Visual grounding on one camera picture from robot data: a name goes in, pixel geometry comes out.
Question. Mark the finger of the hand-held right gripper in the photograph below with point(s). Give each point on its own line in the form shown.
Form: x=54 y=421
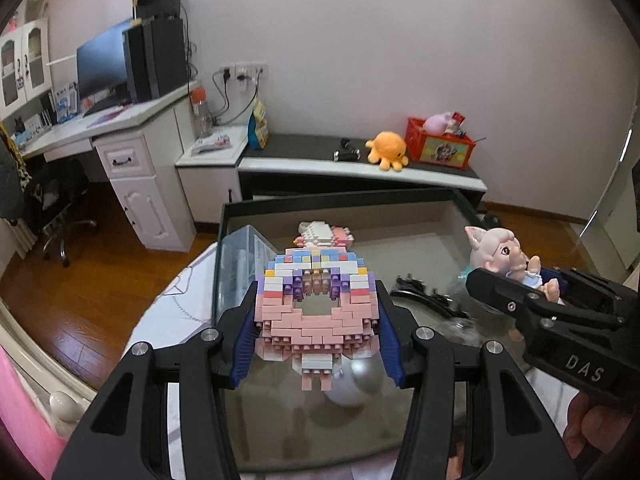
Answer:
x=600 y=290
x=500 y=292

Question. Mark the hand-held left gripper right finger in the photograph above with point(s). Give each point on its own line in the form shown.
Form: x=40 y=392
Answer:
x=392 y=355

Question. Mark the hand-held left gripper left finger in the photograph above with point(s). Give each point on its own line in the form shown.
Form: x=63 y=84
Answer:
x=242 y=355

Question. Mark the pink pig doll figurine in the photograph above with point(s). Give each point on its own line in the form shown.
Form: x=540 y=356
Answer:
x=500 y=250

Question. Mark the black hair clip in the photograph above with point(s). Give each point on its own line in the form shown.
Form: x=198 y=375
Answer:
x=430 y=297

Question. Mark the pink pastel brick donut toy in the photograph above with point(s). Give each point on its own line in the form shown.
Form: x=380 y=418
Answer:
x=320 y=325

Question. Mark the clear plastic box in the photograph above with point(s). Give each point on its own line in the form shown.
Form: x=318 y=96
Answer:
x=240 y=265

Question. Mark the pink black storage box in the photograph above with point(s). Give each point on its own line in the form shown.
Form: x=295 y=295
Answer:
x=400 y=230

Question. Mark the pink white brick toy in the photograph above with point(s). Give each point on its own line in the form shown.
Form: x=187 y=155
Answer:
x=320 y=234

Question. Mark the person's right hand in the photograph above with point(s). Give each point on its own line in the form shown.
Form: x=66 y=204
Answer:
x=587 y=425

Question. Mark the red printed crate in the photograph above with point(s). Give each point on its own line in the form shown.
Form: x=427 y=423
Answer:
x=440 y=150

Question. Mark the red card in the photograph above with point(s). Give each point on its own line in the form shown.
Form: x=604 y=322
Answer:
x=458 y=122

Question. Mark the pink plush toy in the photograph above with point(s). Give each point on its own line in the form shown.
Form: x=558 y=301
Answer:
x=437 y=122

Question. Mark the orange octopus plush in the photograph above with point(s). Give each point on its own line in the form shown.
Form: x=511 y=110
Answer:
x=387 y=150

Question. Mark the white desk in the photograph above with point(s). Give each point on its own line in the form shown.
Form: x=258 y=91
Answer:
x=145 y=190

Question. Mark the small black device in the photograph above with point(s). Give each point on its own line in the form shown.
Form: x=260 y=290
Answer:
x=347 y=151

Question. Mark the low white black cabinet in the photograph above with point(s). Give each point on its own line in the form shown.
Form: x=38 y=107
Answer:
x=300 y=152

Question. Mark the pink printed packet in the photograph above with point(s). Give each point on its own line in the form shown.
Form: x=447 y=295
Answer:
x=214 y=142

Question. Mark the pink bed sheet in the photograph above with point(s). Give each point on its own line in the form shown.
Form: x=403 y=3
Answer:
x=25 y=425

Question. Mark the yellow snack bag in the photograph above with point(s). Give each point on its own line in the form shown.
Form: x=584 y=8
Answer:
x=259 y=125

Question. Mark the orange cap clear bottle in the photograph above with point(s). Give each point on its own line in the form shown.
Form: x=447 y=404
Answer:
x=201 y=115

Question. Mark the beige curtain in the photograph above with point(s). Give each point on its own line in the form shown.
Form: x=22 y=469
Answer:
x=22 y=237

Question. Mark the black office chair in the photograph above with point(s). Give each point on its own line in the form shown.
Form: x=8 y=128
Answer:
x=60 y=185

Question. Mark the grey hanging jacket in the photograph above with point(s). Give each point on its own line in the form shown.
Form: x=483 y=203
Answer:
x=10 y=175

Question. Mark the blue white box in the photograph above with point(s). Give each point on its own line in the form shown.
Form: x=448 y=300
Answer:
x=66 y=104

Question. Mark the black computer tower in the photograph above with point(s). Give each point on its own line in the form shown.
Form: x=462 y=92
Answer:
x=160 y=57

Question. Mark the black computer monitor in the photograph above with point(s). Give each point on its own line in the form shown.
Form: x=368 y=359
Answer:
x=102 y=65

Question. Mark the white glass-door cabinet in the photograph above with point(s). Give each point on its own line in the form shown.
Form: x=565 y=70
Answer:
x=30 y=60

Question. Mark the small pink doll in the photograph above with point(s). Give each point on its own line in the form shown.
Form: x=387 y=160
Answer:
x=13 y=21

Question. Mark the white wooden bed frame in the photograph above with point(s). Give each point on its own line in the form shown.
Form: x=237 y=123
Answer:
x=65 y=402

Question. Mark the white wall outlet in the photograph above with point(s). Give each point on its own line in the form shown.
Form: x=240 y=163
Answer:
x=245 y=71

